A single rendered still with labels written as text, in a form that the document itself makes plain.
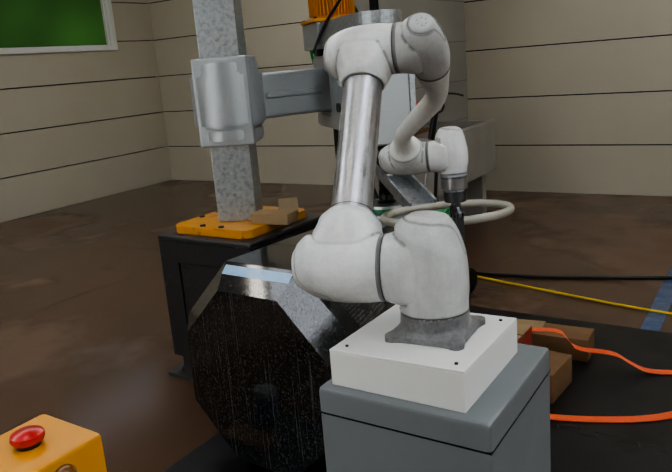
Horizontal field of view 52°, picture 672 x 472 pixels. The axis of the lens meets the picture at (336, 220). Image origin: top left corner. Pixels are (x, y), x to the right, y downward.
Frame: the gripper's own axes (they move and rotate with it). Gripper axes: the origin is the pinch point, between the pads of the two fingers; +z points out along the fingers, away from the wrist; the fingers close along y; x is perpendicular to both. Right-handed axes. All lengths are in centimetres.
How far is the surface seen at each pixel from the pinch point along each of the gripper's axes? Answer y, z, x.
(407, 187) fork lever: 66, -15, 9
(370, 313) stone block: 2.1, 19.8, 32.0
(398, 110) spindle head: 75, -47, 9
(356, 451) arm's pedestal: -88, 23, 41
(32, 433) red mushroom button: -152, -18, 78
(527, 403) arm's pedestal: -87, 16, 3
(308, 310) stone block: -8, 13, 53
